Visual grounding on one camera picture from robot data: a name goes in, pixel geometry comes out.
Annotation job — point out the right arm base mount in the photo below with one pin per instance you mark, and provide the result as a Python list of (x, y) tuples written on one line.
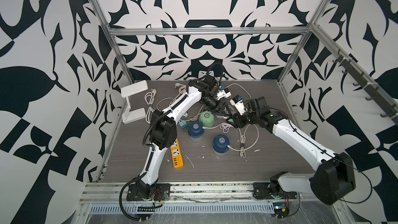
[(268, 190)]

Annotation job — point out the orange power strip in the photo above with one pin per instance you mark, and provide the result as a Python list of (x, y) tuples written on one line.
[(176, 155)]

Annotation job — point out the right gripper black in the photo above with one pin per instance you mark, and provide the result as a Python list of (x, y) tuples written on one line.
[(237, 117)]

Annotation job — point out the wall hook rack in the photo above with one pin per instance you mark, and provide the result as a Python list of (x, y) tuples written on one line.
[(364, 81)]

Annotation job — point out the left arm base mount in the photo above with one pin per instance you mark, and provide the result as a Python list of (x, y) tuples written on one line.
[(157, 192)]

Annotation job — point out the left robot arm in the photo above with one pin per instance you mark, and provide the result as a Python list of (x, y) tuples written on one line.
[(162, 131)]

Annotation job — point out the white desk lamp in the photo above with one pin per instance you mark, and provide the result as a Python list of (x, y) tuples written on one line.
[(132, 112)]

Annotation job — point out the teal adapter on table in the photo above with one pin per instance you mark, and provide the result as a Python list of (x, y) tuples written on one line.
[(183, 124)]

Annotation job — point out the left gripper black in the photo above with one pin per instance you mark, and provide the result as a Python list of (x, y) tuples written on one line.
[(221, 109)]

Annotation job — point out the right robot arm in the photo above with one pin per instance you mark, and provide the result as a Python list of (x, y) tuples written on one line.
[(333, 176)]

